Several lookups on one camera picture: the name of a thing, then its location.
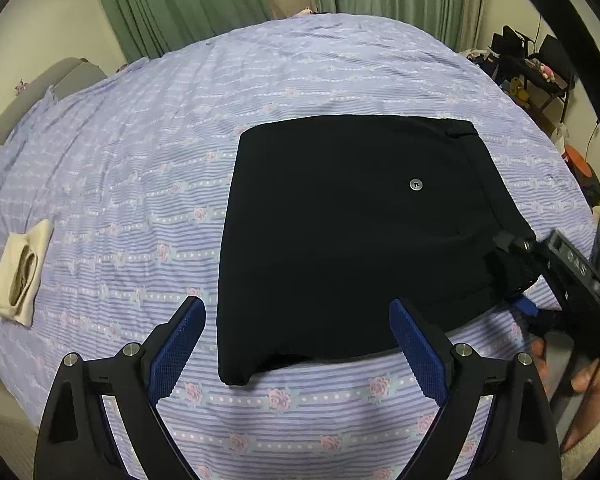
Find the pink plush toy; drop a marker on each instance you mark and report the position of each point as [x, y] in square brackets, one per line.
[547, 72]

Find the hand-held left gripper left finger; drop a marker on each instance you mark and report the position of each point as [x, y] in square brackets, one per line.
[177, 355]

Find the orange round object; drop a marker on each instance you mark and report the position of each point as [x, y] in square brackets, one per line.
[576, 167]

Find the black pants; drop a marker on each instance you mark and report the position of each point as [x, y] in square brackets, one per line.
[350, 230]

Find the purple floral pillow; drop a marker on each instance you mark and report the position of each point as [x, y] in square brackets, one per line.
[15, 155]

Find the beige folded pants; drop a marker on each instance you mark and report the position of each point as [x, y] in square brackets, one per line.
[17, 300]

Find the purple floral bedsheet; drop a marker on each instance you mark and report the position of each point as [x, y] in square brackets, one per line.
[145, 170]

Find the person's right hand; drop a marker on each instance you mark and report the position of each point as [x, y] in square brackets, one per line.
[592, 377]

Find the white plastic bag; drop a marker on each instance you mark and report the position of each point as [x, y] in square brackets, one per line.
[561, 135]

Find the person's right forearm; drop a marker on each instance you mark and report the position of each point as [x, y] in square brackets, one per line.
[597, 450]

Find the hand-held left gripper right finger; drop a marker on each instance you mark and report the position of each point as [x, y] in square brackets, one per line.
[420, 355]

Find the black metal rack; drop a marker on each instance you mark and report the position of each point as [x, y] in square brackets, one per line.
[540, 60]

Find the small pink object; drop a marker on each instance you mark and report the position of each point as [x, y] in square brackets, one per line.
[305, 10]

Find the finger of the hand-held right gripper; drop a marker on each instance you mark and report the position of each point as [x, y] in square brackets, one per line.
[520, 245]
[525, 305]

